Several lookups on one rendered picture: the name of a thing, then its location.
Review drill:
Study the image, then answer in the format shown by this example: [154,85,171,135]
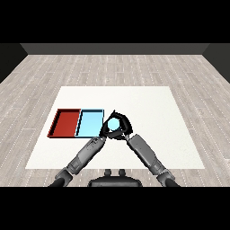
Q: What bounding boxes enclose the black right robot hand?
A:
[106,111,134,141]

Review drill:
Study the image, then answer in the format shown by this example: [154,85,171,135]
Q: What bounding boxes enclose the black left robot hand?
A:
[99,110,117,139]

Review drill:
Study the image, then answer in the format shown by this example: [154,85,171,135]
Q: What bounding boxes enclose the small blue can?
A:
[107,117,121,132]

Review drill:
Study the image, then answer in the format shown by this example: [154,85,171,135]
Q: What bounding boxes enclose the light blue shallow open box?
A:
[74,108,106,138]

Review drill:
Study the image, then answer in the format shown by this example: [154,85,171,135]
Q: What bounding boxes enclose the red shallow open box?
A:
[47,108,83,139]

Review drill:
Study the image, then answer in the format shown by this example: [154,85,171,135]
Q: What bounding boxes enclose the dark grey robot body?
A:
[87,169,144,188]

